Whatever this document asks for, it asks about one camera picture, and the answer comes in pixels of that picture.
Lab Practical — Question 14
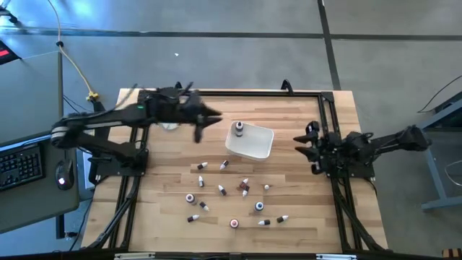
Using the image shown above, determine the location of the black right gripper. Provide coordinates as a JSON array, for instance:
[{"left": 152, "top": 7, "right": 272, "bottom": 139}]
[{"left": 292, "top": 121, "right": 344, "bottom": 176}]

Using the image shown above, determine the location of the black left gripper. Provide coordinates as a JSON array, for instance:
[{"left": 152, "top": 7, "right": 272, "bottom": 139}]
[{"left": 176, "top": 82, "right": 223, "bottom": 144}]

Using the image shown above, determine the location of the white rectangular plastic bin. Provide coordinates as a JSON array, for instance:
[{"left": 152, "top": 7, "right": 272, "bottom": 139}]
[{"left": 225, "top": 121, "right": 275, "bottom": 162}]

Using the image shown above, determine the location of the blue-grey metal table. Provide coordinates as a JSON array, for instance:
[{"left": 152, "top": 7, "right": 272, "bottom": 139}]
[{"left": 398, "top": 90, "right": 462, "bottom": 212}]

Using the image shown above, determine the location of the black computer mouse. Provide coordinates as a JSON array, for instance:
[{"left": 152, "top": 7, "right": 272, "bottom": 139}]
[{"left": 55, "top": 158, "right": 76, "bottom": 191}]

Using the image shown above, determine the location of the grey side desk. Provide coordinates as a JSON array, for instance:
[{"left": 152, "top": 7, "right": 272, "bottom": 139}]
[{"left": 0, "top": 50, "right": 81, "bottom": 234}]

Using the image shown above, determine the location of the black computer keyboard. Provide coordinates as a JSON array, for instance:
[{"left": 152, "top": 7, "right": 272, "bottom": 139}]
[{"left": 0, "top": 143, "right": 46, "bottom": 192}]

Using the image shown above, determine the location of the black device with red light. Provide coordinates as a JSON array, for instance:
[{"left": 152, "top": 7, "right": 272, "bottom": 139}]
[{"left": 0, "top": 39, "right": 22, "bottom": 66}]

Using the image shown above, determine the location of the black aluminium table frame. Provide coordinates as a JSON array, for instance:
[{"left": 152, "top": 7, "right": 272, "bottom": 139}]
[{"left": 81, "top": 79, "right": 389, "bottom": 260}]

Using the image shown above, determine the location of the black floor cable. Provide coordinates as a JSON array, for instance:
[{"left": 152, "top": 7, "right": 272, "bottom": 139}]
[{"left": 417, "top": 74, "right": 462, "bottom": 114}]

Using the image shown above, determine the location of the white thin cable loop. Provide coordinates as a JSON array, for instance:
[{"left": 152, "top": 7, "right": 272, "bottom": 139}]
[{"left": 443, "top": 160, "right": 462, "bottom": 188}]

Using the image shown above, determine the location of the yellow power cable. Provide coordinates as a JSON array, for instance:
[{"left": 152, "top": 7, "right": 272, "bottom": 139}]
[{"left": 46, "top": 0, "right": 100, "bottom": 103}]

